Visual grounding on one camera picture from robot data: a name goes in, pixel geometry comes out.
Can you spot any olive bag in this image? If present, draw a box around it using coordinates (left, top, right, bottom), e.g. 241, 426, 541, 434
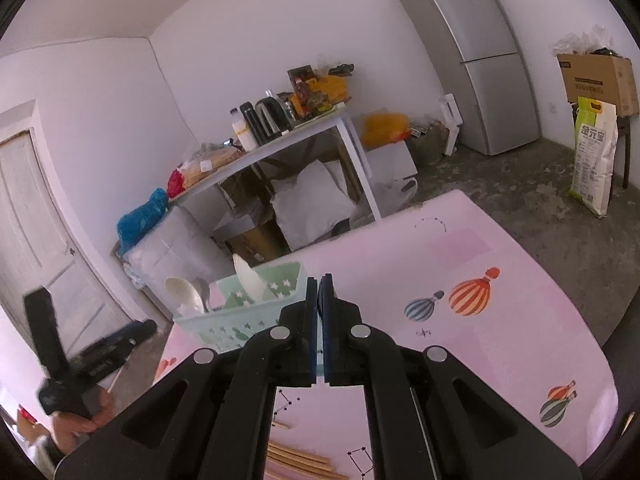
407, 120, 451, 166

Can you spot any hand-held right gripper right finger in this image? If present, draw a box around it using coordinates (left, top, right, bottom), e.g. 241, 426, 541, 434
318, 273, 583, 480

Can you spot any dark small box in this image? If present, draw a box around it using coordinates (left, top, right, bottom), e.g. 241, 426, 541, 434
287, 64, 316, 86

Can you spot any silver refrigerator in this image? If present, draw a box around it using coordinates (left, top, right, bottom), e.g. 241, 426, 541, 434
393, 0, 542, 156

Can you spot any crumpled clear plastic bag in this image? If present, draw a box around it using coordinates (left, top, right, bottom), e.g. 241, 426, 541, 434
554, 24, 616, 57

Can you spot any white pillow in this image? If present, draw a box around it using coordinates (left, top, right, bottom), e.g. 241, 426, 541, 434
271, 160, 357, 252

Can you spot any white plastic spoon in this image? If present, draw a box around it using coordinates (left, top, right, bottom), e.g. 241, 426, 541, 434
165, 277, 206, 316
231, 253, 269, 304

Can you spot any red plastic bag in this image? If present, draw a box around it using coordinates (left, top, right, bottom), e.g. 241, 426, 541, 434
166, 169, 187, 199

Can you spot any clear bag of snacks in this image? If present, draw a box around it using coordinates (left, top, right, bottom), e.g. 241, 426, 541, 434
181, 142, 241, 188

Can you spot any white box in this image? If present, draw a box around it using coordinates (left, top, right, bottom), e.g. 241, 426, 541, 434
365, 140, 419, 194

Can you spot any dark grey metal spoon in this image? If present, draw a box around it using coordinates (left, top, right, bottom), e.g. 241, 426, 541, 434
192, 277, 214, 312

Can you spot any grey packed bedding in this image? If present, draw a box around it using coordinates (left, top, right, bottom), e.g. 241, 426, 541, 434
122, 205, 236, 318

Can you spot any white and yellow rice bag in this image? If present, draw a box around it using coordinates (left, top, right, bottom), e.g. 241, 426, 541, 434
569, 96, 620, 218

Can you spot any white side table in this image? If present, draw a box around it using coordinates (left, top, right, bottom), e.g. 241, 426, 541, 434
167, 102, 383, 221

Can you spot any small brown cardboard box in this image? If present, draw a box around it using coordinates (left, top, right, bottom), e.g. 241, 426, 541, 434
225, 222, 291, 266

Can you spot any white plastic bottle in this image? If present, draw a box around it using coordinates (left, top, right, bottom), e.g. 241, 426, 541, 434
230, 107, 259, 152

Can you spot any pile of wooden chopsticks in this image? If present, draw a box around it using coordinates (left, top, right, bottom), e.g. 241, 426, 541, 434
265, 421, 347, 480

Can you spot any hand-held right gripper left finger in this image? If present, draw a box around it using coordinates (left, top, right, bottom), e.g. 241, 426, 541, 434
54, 277, 321, 480

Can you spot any black electric kettle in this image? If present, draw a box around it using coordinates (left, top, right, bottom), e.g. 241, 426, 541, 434
255, 96, 287, 139

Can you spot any pink printed tablecloth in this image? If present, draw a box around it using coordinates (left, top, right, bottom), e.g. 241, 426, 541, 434
150, 189, 620, 480

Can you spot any person's left hand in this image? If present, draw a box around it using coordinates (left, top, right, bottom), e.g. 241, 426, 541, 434
51, 388, 117, 457

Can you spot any blue plastic bag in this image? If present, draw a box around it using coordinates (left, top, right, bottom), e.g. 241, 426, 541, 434
116, 188, 169, 253

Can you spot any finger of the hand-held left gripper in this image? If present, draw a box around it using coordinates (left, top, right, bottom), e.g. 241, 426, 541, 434
75, 318, 159, 361
24, 287, 69, 379

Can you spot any black thermos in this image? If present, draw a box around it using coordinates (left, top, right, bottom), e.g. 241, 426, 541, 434
239, 102, 264, 147

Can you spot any dark wooden stool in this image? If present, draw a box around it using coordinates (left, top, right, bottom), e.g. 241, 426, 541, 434
617, 115, 632, 190

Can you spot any white door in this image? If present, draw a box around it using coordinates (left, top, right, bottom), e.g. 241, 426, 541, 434
0, 130, 168, 346

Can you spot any yellow plastic bag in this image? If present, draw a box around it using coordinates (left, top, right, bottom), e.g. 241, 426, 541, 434
361, 112, 411, 148

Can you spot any yellow bag of groceries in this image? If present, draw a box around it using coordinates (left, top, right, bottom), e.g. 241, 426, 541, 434
290, 75, 349, 117

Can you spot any mint green utensil holder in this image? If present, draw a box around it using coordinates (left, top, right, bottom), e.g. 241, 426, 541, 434
172, 260, 307, 356

